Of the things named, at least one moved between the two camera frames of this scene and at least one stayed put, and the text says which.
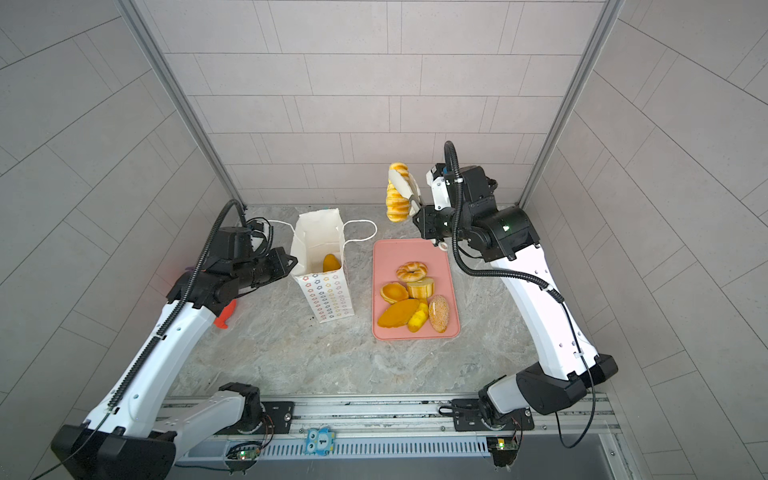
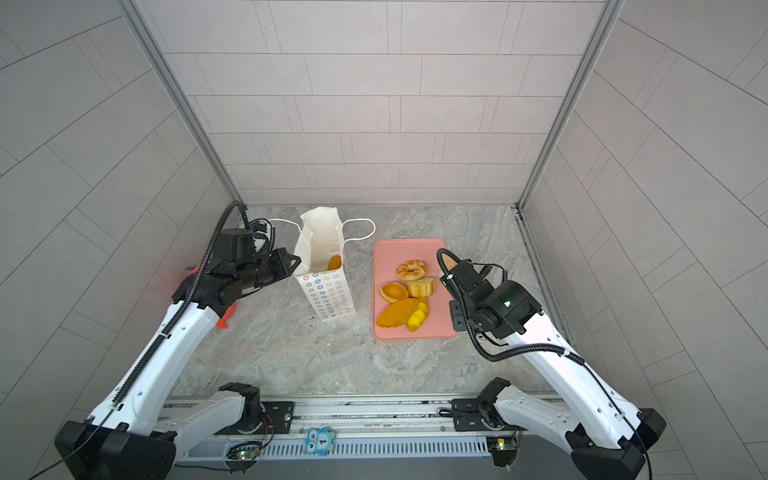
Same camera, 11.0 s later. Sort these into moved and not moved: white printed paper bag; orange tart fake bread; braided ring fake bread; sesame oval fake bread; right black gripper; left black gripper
Moved: right black gripper; sesame oval fake bread
Not moved: braided ring fake bread; orange tart fake bread; white printed paper bag; left black gripper
